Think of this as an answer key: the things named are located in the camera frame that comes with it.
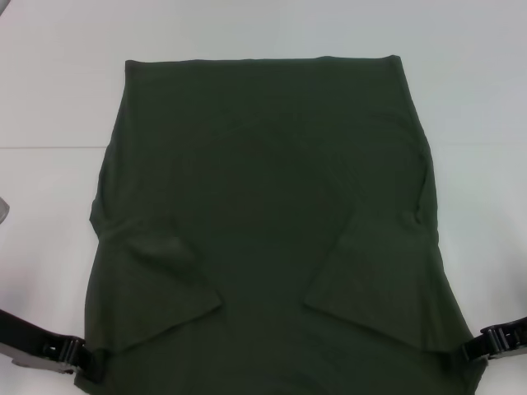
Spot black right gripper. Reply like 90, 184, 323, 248
459, 314, 527, 365

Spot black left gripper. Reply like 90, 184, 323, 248
0, 308, 109, 382

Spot dark green shirt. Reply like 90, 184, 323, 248
72, 54, 491, 395

